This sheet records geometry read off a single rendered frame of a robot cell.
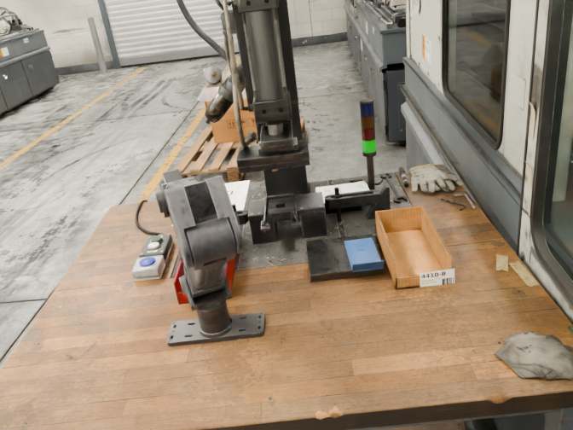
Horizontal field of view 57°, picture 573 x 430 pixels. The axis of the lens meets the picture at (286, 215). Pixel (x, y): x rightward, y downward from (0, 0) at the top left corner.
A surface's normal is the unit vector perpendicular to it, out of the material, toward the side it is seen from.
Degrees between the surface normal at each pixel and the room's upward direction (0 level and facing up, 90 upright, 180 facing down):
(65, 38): 90
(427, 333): 0
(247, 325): 0
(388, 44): 90
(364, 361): 0
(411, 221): 90
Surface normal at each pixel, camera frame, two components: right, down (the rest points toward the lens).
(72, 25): -0.04, 0.45
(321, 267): -0.12, -0.89
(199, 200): 0.30, 0.09
